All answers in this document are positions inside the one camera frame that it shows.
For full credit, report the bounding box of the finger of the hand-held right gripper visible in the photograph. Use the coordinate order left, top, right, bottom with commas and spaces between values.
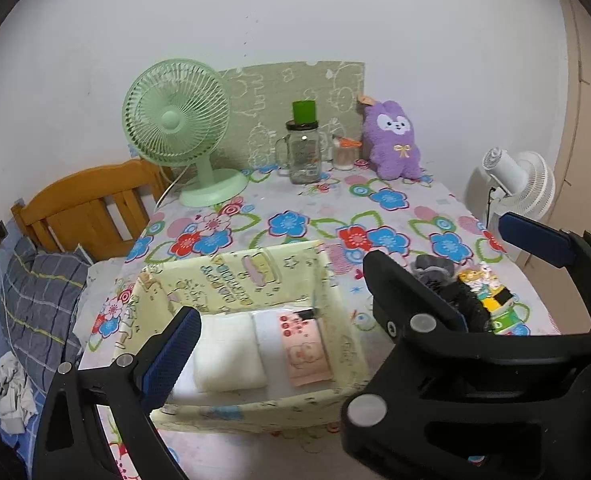
340, 250, 470, 468
499, 211, 591, 341

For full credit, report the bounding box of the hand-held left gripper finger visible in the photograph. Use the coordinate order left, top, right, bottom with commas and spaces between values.
32, 305, 202, 480

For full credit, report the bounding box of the black fuzzy sock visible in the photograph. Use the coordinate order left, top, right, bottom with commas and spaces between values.
445, 280, 493, 334

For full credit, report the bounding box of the clear packet with colourful contents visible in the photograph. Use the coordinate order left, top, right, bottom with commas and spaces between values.
457, 265, 532, 337

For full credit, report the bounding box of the yellow fabric storage box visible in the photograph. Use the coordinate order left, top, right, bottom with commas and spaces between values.
112, 240, 376, 433

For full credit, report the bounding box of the white floor fan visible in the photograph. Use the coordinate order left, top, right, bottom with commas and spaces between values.
468, 146, 556, 233

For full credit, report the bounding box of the white folded towel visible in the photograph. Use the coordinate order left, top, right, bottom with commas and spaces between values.
192, 312, 268, 394

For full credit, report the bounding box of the pink tissue packet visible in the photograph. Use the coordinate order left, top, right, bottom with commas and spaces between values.
277, 311, 332, 387

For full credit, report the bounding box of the white blanket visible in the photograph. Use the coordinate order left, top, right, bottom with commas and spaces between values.
73, 242, 126, 356

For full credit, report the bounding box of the beige wooden door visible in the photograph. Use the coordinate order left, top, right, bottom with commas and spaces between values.
545, 0, 591, 326

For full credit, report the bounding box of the floral tablecloth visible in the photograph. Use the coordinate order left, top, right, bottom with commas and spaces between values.
78, 162, 561, 480

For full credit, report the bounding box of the grey plaid pillow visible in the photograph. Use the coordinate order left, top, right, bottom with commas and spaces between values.
0, 235, 91, 391

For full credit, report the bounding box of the small jar with orange lid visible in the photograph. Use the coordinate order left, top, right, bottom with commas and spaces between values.
331, 136, 362, 171

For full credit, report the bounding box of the purple plush rabbit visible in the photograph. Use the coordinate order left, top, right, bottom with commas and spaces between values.
358, 94, 423, 181

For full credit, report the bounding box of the white crumpled cloth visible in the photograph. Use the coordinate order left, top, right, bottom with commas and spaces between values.
0, 351, 39, 435

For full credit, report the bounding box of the glass jar mug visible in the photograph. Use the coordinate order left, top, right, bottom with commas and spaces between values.
276, 120, 329, 185

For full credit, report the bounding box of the wooden bed headboard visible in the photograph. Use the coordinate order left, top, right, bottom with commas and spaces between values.
10, 159, 176, 263

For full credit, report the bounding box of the green plastic cup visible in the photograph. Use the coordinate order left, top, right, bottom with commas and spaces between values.
292, 100, 317, 126

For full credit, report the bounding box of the green desk fan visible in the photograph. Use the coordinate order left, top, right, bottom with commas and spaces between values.
122, 58, 249, 208

